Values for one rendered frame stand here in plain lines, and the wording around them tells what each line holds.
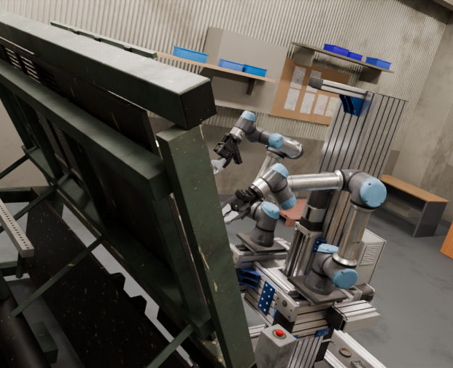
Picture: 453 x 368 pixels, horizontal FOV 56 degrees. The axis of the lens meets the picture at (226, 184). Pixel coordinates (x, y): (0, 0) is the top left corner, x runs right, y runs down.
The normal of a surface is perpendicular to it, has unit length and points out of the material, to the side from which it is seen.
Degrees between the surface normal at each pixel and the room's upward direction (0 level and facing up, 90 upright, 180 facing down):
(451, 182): 90
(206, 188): 90
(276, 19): 90
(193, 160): 90
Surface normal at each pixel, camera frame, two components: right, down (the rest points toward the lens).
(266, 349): -0.74, 0.02
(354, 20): 0.51, 0.37
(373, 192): 0.26, 0.22
